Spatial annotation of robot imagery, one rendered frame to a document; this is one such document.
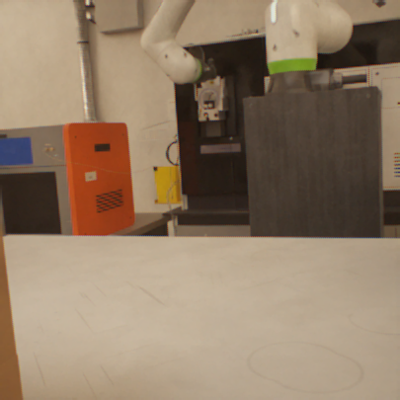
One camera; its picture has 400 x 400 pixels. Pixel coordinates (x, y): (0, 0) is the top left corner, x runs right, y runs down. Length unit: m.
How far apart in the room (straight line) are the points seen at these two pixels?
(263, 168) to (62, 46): 2.80
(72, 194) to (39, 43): 2.38
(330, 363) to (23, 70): 3.86
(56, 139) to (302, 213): 0.91
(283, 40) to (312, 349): 1.05
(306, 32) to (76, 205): 0.94
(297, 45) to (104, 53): 2.51
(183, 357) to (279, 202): 0.94
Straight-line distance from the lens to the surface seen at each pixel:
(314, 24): 1.41
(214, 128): 2.12
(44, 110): 4.00
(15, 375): 0.27
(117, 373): 0.39
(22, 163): 1.92
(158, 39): 1.82
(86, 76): 3.71
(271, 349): 0.41
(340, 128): 1.28
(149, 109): 3.56
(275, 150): 1.31
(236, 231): 2.13
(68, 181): 1.80
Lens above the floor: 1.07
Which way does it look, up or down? 7 degrees down
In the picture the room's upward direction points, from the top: 4 degrees counter-clockwise
